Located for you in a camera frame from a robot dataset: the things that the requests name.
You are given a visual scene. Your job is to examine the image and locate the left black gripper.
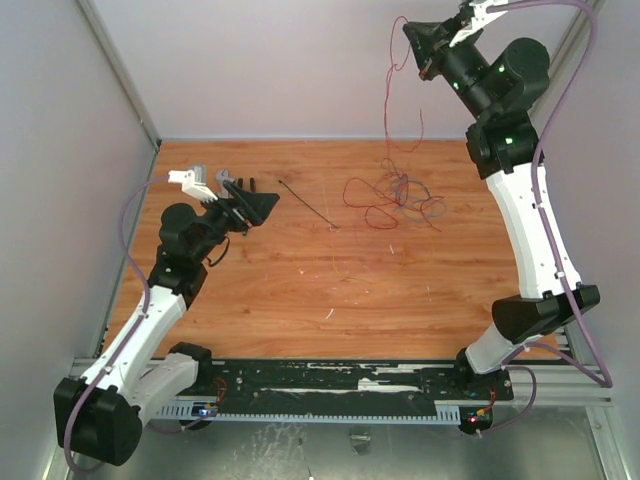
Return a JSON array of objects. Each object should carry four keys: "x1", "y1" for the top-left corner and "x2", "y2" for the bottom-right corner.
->
[{"x1": 191, "y1": 181, "x2": 279, "y2": 262}]

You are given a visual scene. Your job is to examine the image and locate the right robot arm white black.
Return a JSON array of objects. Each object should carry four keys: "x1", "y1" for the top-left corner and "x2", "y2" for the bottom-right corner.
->
[{"x1": 402, "y1": 16, "x2": 600, "y2": 398}]

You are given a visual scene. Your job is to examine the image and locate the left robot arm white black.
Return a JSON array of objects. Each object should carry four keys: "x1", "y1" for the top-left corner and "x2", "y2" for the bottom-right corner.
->
[{"x1": 53, "y1": 170, "x2": 280, "y2": 473}]

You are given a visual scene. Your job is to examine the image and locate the black zip tie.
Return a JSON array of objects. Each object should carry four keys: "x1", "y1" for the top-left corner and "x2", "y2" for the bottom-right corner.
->
[{"x1": 278, "y1": 179, "x2": 339, "y2": 230}]

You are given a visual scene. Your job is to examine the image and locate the orange black pliers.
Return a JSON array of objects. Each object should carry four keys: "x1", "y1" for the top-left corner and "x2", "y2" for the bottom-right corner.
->
[{"x1": 236, "y1": 177, "x2": 257, "y2": 193}]

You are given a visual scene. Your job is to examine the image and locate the silver adjustable wrench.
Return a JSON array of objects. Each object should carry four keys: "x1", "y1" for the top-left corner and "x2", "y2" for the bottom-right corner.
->
[{"x1": 215, "y1": 168, "x2": 236, "y2": 198}]

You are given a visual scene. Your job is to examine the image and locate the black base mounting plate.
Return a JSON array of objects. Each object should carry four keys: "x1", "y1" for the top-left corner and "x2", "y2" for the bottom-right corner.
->
[{"x1": 158, "y1": 359, "x2": 514, "y2": 423}]

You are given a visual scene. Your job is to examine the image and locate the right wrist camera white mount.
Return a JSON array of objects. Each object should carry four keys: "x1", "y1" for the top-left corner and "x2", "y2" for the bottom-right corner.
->
[{"x1": 449, "y1": 0, "x2": 508, "y2": 47}]

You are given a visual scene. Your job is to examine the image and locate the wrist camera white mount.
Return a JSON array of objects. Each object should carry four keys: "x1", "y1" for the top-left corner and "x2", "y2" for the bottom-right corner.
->
[
  {"x1": 168, "y1": 165, "x2": 218, "y2": 203},
  {"x1": 449, "y1": 0, "x2": 508, "y2": 47}
]

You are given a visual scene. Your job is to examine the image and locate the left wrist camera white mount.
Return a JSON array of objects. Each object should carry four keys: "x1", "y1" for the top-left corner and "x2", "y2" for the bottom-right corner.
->
[{"x1": 168, "y1": 165, "x2": 218, "y2": 203}]

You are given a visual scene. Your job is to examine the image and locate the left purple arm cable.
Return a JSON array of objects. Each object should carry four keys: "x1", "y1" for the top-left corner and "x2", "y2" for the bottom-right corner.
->
[{"x1": 63, "y1": 174, "x2": 174, "y2": 473}]

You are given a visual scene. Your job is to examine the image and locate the grey slotted cable duct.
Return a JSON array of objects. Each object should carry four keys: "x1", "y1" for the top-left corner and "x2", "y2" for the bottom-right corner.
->
[{"x1": 152, "y1": 400, "x2": 461, "y2": 426}]

